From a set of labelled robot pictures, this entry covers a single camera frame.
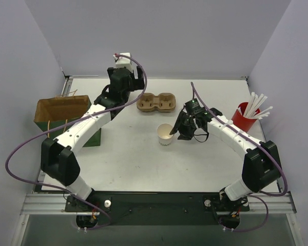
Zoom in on white paper cup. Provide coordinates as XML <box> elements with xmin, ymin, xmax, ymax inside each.
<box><xmin>157</xmin><ymin>123</ymin><xmax>174</xmax><ymax>146</ymax></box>

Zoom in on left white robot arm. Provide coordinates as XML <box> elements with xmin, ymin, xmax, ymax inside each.
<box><xmin>41</xmin><ymin>66</ymin><xmax>145</xmax><ymax>211</ymax></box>

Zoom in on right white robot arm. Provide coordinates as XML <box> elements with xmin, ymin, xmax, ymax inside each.
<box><xmin>170</xmin><ymin>98</ymin><xmax>281</xmax><ymax>201</ymax></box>

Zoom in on brown cardboard cup carrier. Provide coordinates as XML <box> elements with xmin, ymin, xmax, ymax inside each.
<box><xmin>137</xmin><ymin>93</ymin><xmax>176</xmax><ymax>113</ymax></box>

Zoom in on red cup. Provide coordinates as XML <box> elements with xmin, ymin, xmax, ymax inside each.
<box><xmin>232</xmin><ymin>102</ymin><xmax>257</xmax><ymax>132</ymax></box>

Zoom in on white wrapped straws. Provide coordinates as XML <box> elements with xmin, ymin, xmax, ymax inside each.
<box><xmin>241</xmin><ymin>92</ymin><xmax>273</xmax><ymax>119</ymax></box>

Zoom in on green paper bag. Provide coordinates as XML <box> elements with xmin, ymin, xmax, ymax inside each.
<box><xmin>33</xmin><ymin>94</ymin><xmax>91</xmax><ymax>132</ymax></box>

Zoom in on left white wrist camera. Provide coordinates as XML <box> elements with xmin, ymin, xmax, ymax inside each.
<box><xmin>113</xmin><ymin>52</ymin><xmax>133</xmax><ymax>72</ymax></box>

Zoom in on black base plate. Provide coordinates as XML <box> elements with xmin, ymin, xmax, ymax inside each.
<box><xmin>65</xmin><ymin>191</ymin><xmax>249</xmax><ymax>226</ymax></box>

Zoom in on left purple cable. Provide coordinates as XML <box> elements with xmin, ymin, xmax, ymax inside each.
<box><xmin>5</xmin><ymin>53</ymin><xmax>147</xmax><ymax>230</ymax></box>

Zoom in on aluminium rail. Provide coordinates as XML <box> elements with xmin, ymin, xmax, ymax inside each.
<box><xmin>21</xmin><ymin>193</ymin><xmax>296</xmax><ymax>215</ymax></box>

